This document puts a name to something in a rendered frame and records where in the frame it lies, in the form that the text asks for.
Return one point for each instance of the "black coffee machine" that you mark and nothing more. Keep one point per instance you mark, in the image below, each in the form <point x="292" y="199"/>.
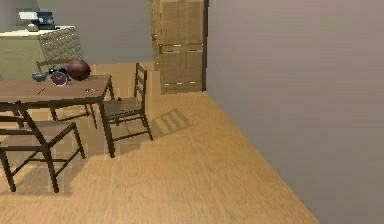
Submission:
<point x="45" y="20"/>

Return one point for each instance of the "dark red ball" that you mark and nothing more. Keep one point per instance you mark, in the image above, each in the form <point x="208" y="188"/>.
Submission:
<point x="78" y="69"/>

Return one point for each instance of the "brown wooden chair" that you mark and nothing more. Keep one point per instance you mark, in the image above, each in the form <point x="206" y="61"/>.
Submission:
<point x="40" y="133"/>
<point x="127" y="106"/>
<point x="50" y="63"/>

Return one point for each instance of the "grey bowl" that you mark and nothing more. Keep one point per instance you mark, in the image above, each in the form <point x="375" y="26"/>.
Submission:
<point x="39" y="77"/>

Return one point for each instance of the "small silver keys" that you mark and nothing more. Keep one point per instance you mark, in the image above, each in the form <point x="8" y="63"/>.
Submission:
<point x="90" y="90"/>

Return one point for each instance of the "brown wooden dining table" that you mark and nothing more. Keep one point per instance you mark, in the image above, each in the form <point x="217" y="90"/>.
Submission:
<point x="71" y="90"/>

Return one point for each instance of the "red pencil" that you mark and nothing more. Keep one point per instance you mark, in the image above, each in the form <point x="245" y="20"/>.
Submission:
<point x="41" y="90"/>

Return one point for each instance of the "small green cup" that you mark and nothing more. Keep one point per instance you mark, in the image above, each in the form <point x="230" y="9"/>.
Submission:
<point x="33" y="27"/>

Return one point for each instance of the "light wooden room door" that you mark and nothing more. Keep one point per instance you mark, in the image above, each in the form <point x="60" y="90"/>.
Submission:
<point x="181" y="46"/>

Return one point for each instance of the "black alarm clock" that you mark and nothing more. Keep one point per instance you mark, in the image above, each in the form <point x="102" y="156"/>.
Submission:
<point x="59" y="77"/>

